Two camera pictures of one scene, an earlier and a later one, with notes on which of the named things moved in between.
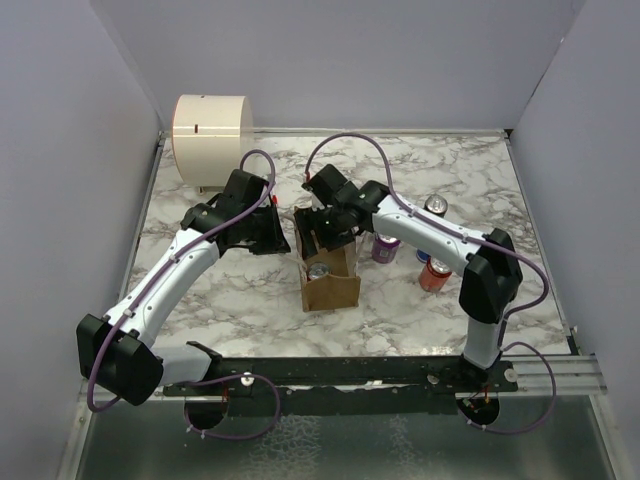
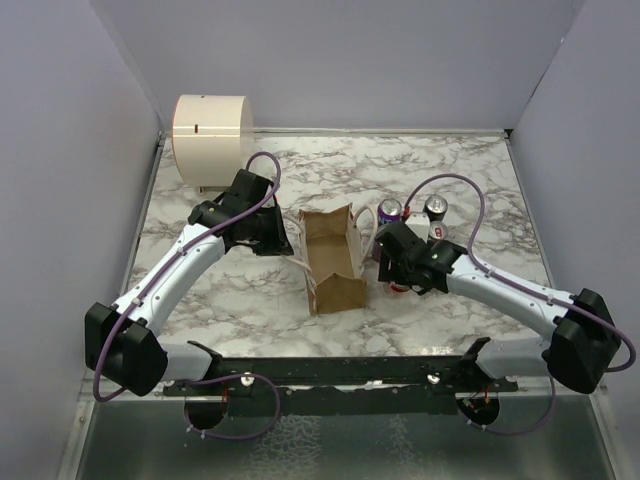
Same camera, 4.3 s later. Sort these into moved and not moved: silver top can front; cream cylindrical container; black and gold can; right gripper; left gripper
Moved: right gripper; silver top can front
Not moved: left gripper; cream cylindrical container; black and gold can
